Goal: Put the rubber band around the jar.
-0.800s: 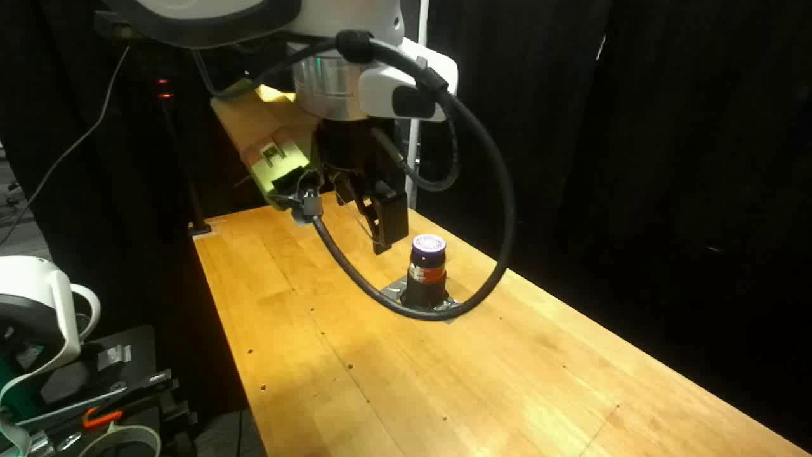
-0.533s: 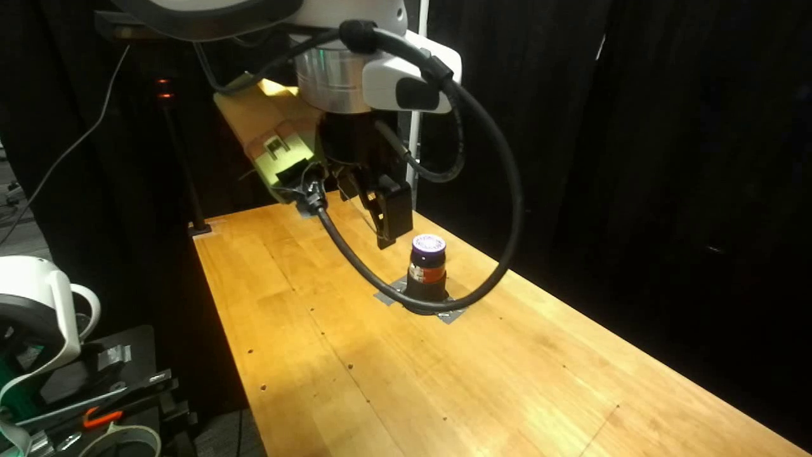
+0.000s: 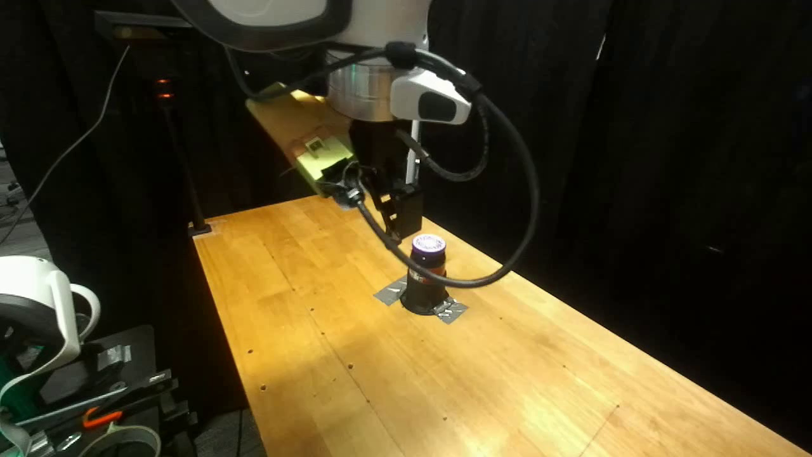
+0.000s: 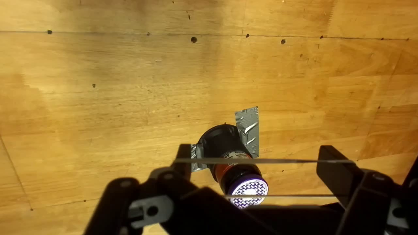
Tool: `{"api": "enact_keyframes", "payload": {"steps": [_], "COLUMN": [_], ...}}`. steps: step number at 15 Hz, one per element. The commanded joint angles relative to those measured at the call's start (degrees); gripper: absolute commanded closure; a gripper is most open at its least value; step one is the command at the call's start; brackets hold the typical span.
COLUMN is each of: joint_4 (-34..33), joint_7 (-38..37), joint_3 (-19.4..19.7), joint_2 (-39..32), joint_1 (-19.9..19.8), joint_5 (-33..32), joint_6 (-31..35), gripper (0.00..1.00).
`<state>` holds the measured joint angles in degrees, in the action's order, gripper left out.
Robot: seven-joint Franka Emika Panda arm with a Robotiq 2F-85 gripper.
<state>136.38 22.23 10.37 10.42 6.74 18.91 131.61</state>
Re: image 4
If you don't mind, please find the black round jar base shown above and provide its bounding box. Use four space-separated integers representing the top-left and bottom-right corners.
200 122 255 172

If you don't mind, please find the thin rubber band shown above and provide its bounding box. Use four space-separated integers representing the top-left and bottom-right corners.
174 156 357 199

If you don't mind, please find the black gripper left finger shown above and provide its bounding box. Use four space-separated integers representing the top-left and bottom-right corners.
82 142 280 235

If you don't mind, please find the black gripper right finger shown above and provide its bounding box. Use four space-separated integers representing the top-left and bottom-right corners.
316 144 418 235

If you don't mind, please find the dark red-banded cylinder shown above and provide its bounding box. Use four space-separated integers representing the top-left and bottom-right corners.
212 148 270 210

